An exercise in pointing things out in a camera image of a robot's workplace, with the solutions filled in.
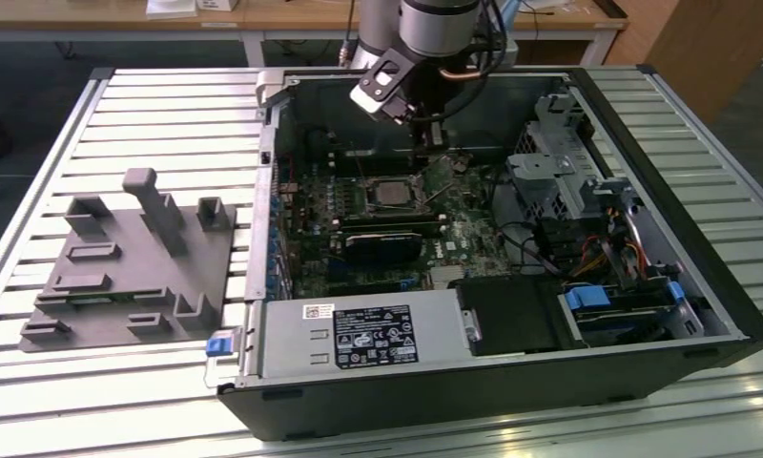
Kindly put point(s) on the metal locking lever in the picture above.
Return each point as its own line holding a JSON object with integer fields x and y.
{"x": 360, "y": 168}
{"x": 437, "y": 192}

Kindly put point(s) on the silver CPU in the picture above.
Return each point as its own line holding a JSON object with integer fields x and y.
{"x": 396, "y": 192}

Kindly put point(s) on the RAM slot with white clips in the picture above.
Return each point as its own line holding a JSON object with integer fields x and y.
{"x": 381, "y": 154}
{"x": 388, "y": 219}
{"x": 390, "y": 228}
{"x": 381, "y": 165}

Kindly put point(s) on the CPU socket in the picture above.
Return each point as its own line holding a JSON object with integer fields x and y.
{"x": 364, "y": 191}

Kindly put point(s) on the grey metal drive cage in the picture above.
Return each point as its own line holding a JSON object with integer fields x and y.
{"x": 541, "y": 167}

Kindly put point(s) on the green motherboard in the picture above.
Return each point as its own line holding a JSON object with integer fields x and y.
{"x": 464, "y": 224}

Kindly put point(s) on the wooden desk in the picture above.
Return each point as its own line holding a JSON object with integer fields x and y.
{"x": 261, "y": 19}

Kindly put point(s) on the black graphics card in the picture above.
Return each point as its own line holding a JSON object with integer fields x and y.
{"x": 381, "y": 245}

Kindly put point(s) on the small silver heatsink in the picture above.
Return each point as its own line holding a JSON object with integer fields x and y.
{"x": 450, "y": 275}

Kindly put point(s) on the white box with dark label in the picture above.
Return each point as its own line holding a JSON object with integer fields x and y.
{"x": 217, "y": 5}

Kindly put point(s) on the brown wooden cabinet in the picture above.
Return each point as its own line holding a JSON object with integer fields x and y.
{"x": 706, "y": 47}

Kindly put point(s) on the hard disk in blue carrier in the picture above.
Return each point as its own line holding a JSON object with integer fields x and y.
{"x": 588, "y": 298}

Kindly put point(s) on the blue plastic clip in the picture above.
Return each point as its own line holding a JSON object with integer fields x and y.
{"x": 221, "y": 344}
{"x": 676, "y": 292}

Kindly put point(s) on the grey power supply unit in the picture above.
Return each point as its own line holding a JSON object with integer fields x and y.
{"x": 292, "y": 343}

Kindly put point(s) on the grey parts rack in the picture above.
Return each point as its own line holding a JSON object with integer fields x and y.
{"x": 152, "y": 286}

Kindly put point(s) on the black PC case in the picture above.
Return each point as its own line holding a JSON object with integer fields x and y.
{"x": 420, "y": 405}

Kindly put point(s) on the green RAM stick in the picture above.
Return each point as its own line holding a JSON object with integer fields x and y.
{"x": 99, "y": 299}

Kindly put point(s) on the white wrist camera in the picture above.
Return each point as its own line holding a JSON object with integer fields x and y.
{"x": 378, "y": 88}

